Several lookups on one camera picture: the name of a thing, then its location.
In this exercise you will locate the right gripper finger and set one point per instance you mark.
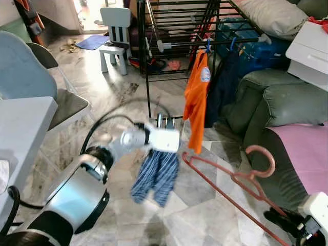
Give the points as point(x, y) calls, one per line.
point(282, 219)

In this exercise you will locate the pink clothes hanger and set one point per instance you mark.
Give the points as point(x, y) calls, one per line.
point(272, 161)

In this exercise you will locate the blue plaid shirt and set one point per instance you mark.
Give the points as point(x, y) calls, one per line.
point(156, 177)

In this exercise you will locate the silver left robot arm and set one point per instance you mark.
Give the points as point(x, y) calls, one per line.
point(77, 195)

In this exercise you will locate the blue clothes hanger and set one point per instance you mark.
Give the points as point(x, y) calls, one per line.
point(233, 43)
point(208, 46)

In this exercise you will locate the pink sheet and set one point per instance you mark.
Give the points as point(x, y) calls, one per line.
point(305, 154)

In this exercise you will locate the green armchair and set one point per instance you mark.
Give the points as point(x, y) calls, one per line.
point(277, 97)

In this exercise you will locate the orange shirt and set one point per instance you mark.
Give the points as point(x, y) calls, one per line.
point(197, 102)

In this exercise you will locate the navy garment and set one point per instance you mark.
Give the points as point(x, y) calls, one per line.
point(223, 87)

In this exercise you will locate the white drawer unit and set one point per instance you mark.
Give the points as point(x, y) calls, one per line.
point(310, 56)

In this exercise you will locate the blue bag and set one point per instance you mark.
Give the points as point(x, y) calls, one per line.
point(261, 54)

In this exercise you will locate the beige pillow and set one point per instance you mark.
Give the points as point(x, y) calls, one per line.
point(274, 18)

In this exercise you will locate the red cloth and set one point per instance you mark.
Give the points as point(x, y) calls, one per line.
point(319, 20)

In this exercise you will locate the black drying rack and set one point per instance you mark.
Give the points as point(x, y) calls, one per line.
point(164, 45)

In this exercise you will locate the blue floor mat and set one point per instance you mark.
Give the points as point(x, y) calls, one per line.
point(92, 42)

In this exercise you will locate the light blue kids chair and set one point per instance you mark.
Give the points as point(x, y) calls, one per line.
point(117, 18)

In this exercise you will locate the light blue folding table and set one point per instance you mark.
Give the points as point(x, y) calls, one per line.
point(25, 128)

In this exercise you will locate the tan floor item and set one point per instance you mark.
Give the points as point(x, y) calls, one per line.
point(69, 47)

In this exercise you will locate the blue chair cover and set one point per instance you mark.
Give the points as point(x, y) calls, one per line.
point(23, 69)

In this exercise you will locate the red black upright appliance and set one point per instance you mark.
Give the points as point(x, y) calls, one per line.
point(32, 20)

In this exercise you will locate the green storage bin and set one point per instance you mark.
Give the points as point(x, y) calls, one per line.
point(13, 31)

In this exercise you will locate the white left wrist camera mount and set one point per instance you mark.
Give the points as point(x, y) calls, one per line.
point(165, 140)

